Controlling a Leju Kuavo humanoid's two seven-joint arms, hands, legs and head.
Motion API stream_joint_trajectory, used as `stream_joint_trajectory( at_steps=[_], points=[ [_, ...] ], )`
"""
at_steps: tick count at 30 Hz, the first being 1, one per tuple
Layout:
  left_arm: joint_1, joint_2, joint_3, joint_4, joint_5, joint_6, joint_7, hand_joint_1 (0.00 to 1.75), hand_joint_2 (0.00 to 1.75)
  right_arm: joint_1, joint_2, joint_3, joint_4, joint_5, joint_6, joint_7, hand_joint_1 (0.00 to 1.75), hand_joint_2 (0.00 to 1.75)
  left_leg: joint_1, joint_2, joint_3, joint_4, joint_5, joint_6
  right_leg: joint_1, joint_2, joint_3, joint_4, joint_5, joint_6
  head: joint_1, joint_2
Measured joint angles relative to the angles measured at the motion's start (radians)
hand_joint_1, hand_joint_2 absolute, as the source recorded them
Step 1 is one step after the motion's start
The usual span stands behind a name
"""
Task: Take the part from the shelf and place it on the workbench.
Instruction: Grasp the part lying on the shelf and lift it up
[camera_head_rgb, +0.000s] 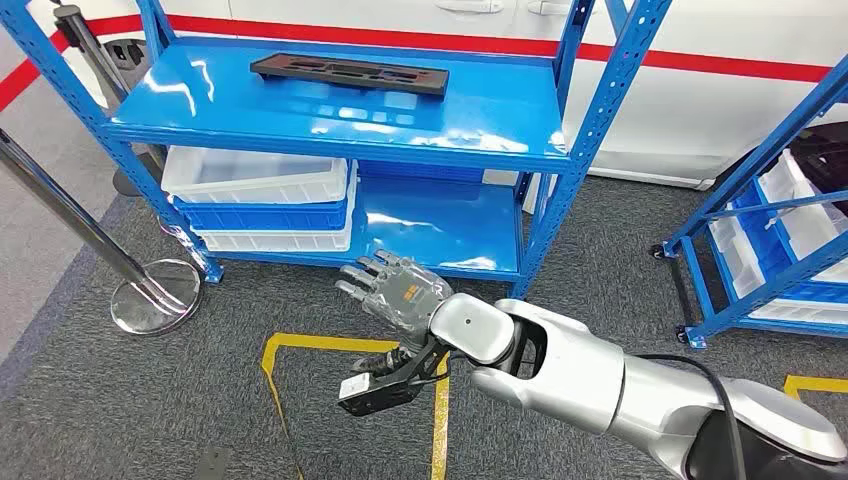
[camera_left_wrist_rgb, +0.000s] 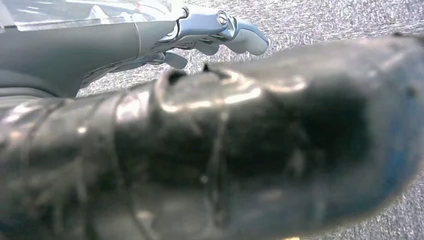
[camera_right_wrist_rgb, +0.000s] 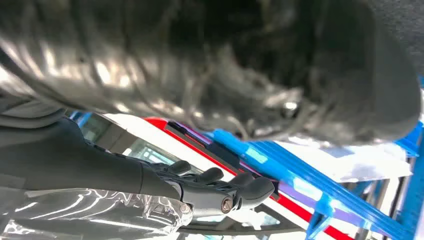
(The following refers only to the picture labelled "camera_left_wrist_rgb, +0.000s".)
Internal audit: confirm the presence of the glossy black robot leg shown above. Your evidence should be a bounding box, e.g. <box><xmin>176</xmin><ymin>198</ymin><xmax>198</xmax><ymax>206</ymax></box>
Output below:
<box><xmin>0</xmin><ymin>33</ymin><xmax>424</xmax><ymax>240</ymax></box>

